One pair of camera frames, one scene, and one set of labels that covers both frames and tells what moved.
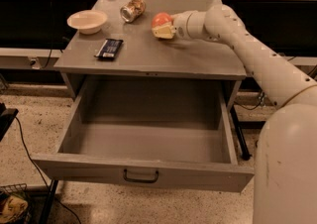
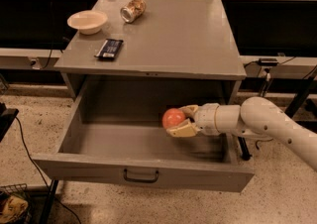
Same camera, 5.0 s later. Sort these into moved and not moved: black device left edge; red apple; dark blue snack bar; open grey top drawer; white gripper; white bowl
Moved: red apple; white gripper
Not moved: black device left edge; open grey top drawer; white bowl; dark blue snack bar
